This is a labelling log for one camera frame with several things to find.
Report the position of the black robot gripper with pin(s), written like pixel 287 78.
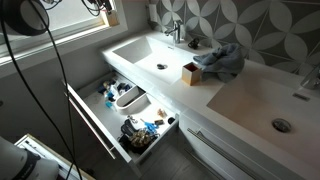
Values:
pixel 101 4

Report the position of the small dark flat box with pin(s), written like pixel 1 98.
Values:
pixel 159 122

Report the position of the white rectangular sink basin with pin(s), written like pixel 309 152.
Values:
pixel 146 50

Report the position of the chrome sink faucet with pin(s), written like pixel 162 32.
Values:
pixel 176 30

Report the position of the small dark sink drain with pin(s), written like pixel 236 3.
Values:
pixel 161 66

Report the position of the dark toiletry items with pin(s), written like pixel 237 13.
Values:
pixel 124 87

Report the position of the dark blue small container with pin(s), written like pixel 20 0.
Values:
pixel 101 89

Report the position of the white toiletry tube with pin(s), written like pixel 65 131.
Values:
pixel 115 91

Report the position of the blue toiletry bottle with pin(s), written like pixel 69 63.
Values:
pixel 110 100

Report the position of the small black object by faucet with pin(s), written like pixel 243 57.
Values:
pixel 193 43

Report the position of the white curved drawer divider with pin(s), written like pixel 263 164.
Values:
pixel 131 101

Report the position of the white open vanity drawer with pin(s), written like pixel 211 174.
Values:
pixel 100 116

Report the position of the small silver item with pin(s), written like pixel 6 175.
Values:
pixel 132 119

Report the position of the small brown item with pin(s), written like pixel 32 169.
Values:
pixel 161 112

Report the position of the black pouch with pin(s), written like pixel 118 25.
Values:
pixel 126 130

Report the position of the blue grey towel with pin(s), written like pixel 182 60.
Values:
pixel 223 61

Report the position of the small black round item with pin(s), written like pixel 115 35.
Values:
pixel 171 120

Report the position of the gold hair clips heap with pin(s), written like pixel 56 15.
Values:
pixel 140 137

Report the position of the white closed vanity drawer front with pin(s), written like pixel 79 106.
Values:
pixel 206 150

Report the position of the large white sink basin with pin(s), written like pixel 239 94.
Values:
pixel 253 106

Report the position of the round chrome sink drain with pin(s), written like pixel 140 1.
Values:
pixel 281 125

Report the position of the chrome overflow slot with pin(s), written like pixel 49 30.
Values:
pixel 301 96

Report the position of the chrome faucet at large basin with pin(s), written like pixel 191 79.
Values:
pixel 311 80

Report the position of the white window frame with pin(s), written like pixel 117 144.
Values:
pixel 73 30

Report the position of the white wall fixture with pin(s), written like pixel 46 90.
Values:
pixel 153 13

